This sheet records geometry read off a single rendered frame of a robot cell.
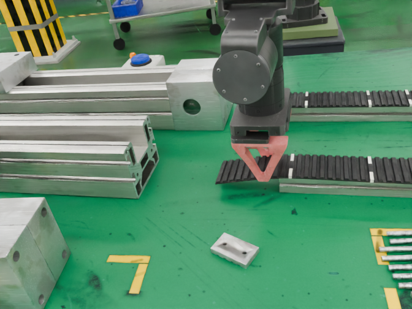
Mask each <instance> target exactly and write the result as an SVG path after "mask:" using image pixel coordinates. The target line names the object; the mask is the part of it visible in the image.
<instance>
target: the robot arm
mask: <svg viewBox="0 0 412 309"><path fill-rule="evenodd" d="M217 6H218V17H224V25H225V26H226V28H225V30H224V32H223V33H222V35H221V55H220V57H219V58H218V60H217V62H216V63H215V65H214V67H213V72H212V79H213V84H214V86H215V88H216V90H217V92H218V93H219V94H220V95H221V96H222V97H223V98H225V99H226V100H227V101H229V102H232V103H235V104H237V105H236V108H235V111H234V114H233V116H232V119H231V123H230V129H231V134H232V135H231V145H232V148H233V149H234V150H235V151H236V153H237V154H238V155H239V156H240V157H241V158H242V159H243V160H244V162H245V163H246V164H247V165H248V167H249V168H250V170H251V171H252V173H253V174H254V176H255V177H256V178H257V180H258V181H269V180H270V178H271V176H272V174H273V172H274V170H275V168H276V166H277V164H278V162H279V160H280V159H281V157H282V155H283V153H284V151H285V149H286V147H287V145H288V136H283V135H285V132H288V130H289V121H290V117H291V100H289V98H290V88H284V70H283V29H287V28H296V27H302V26H312V25H321V24H326V23H328V15H327V14H326V12H325V11H324V9H323V8H322V7H321V6H319V0H217ZM249 149H257V150H258V152H259V153H260V155H261V157H262V156H267V157H269V155H272V157H271V158H270V161H269V163H268V165H267V168H266V170H265V172H262V171H261V170H260V168H259V166H258V165H257V163H256V161H255V160H254V158H253V156H252V155H251V153H250V151H249Z"/></svg>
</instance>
